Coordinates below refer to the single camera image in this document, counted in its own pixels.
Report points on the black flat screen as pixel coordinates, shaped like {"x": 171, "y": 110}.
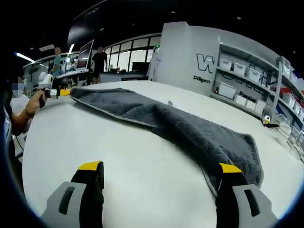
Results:
{"x": 140, "y": 66}

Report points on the white hanging garment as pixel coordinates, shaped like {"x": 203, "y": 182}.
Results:
{"x": 154, "y": 65}

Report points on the short ceiling light strip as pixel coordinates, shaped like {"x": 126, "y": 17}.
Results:
{"x": 25, "y": 57}

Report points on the person's left hand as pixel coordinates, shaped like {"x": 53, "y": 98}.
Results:
{"x": 39, "y": 98}

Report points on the spare white hand-held gripper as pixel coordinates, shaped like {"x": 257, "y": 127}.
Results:
{"x": 267, "y": 120}

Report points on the large monitor with dark screen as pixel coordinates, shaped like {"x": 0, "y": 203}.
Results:
{"x": 85, "y": 55}

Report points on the dark grey counter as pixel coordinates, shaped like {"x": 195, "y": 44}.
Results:
{"x": 123, "y": 77}

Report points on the grey towel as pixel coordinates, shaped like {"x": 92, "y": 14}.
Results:
{"x": 180, "y": 121}

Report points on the grey metal shelving unit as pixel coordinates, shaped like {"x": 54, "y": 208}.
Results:
{"x": 261, "y": 78}

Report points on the person's white shirt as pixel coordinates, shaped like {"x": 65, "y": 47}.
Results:
{"x": 19, "y": 101}

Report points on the rows of white storage bins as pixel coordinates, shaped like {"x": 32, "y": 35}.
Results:
{"x": 237, "y": 69}

